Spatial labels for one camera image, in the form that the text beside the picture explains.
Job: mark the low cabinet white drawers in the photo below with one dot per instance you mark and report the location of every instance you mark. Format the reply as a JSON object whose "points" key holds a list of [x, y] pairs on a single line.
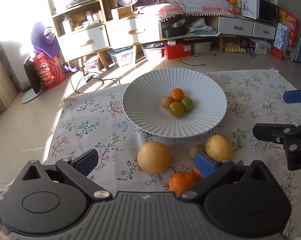
{"points": [[235, 27]]}

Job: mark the yellow-orange cherry tomato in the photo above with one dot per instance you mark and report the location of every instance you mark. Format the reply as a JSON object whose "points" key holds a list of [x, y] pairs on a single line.
{"points": [[176, 109]]}

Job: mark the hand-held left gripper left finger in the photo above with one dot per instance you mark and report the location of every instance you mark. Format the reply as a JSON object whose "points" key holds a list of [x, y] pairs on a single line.
{"points": [[86, 161]]}

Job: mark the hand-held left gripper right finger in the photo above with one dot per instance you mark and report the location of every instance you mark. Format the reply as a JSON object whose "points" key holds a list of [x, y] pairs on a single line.
{"points": [[205, 163]]}

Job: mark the white printed box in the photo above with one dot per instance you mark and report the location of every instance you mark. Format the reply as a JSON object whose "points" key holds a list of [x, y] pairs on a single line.
{"points": [[261, 46]]}

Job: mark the green leaf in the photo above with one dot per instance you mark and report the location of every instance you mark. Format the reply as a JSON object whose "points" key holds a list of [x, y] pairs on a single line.
{"points": [[239, 163]]}

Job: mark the purple plastic toy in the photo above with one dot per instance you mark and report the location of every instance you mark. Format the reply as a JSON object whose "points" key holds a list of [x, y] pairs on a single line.
{"points": [[70, 68]]}

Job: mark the wooden side cabinet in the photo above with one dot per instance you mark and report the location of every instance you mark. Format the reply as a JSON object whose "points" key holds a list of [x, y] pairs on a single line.
{"points": [[3, 80]]}

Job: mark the orange fruit decoration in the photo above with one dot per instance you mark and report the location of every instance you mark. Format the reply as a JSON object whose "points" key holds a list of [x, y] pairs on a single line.
{"points": [[231, 3]]}

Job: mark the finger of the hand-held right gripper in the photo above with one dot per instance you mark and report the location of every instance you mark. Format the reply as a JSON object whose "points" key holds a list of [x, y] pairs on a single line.
{"points": [[268, 132], [296, 95]]}

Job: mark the yellow egg tray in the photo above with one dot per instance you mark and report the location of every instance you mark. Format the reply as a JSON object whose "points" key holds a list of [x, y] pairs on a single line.
{"points": [[234, 48]]}

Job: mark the green cherry tomato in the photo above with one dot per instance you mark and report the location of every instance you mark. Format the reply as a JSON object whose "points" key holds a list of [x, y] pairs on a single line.
{"points": [[187, 104]]}

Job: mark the clear storage box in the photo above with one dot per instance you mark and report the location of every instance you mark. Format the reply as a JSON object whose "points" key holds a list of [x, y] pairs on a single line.
{"points": [[201, 47], [121, 57], [153, 52], [91, 63]]}

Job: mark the wooden shelf cabinet white drawers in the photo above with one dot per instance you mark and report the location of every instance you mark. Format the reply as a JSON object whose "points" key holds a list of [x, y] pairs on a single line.
{"points": [[108, 30]]}

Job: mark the oval yellow passion fruit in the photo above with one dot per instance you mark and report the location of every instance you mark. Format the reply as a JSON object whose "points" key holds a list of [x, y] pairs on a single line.
{"points": [[219, 147]]}

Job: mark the round yellow passion fruit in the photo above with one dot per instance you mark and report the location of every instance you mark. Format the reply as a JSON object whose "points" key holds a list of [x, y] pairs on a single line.
{"points": [[153, 157]]}

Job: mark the black panel on round stand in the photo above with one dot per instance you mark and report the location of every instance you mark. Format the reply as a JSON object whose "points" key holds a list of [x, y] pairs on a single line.
{"points": [[31, 80]]}

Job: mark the mandarin with twig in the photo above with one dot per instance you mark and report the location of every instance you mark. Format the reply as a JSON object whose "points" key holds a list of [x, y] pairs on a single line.
{"points": [[181, 183]]}

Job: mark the floral tablecloth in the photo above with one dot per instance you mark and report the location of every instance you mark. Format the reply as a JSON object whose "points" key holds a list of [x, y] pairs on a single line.
{"points": [[90, 120]]}

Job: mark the purple plush toy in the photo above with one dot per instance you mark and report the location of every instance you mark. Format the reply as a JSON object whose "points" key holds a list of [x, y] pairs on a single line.
{"points": [[44, 38]]}

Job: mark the red printed bucket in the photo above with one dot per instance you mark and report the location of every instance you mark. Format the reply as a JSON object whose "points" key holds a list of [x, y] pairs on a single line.
{"points": [[49, 72]]}

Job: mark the red printed carton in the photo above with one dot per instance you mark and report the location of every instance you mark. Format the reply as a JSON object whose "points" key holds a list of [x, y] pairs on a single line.
{"points": [[290, 21]]}

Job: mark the blue white printed carton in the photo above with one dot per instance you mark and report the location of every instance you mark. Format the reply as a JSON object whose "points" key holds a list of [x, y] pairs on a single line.
{"points": [[281, 36]]}

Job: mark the cardboard box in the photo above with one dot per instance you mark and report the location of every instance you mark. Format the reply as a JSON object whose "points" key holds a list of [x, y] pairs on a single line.
{"points": [[121, 12]]}

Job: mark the lace-edged cloth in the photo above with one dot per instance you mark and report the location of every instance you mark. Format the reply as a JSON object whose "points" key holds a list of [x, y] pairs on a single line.
{"points": [[195, 10]]}

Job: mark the black case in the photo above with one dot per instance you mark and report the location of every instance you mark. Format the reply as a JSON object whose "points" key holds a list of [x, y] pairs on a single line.
{"points": [[173, 32]]}

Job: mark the small red box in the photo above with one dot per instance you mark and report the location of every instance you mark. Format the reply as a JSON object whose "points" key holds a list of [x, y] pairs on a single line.
{"points": [[278, 53]]}

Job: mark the orange cherry tomato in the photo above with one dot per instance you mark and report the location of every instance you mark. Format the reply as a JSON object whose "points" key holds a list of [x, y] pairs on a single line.
{"points": [[177, 95]]}

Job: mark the white ribbed plate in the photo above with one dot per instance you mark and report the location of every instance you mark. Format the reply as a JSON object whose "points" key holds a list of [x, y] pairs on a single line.
{"points": [[145, 115]]}

